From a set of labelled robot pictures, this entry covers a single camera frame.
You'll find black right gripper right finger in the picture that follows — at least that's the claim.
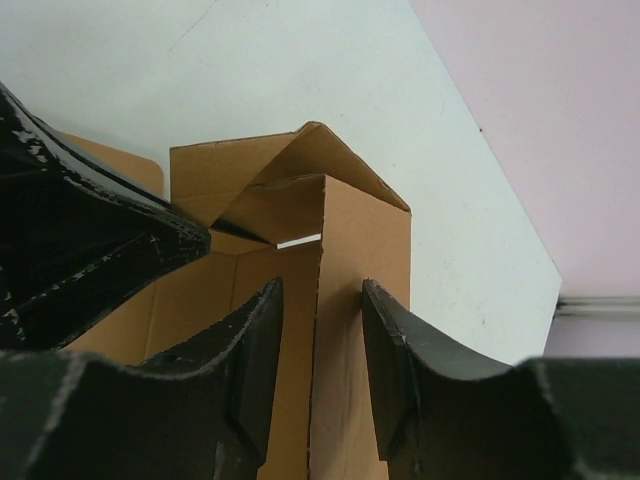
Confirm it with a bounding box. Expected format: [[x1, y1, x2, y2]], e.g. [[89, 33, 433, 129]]
[[362, 280, 639, 479]]

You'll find right aluminium corner post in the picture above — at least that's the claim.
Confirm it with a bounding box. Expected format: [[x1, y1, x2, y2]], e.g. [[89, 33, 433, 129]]
[[556, 296, 639, 318]]

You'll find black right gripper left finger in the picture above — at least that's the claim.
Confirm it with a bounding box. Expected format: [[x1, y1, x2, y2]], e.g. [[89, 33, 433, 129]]
[[1, 278, 284, 479]]

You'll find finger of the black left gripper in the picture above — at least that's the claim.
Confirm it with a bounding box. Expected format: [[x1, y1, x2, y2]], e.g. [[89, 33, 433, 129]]
[[1, 89, 211, 350]]

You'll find brown cardboard box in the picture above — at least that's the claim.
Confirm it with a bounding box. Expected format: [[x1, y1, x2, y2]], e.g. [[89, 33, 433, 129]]
[[73, 121, 411, 479]]

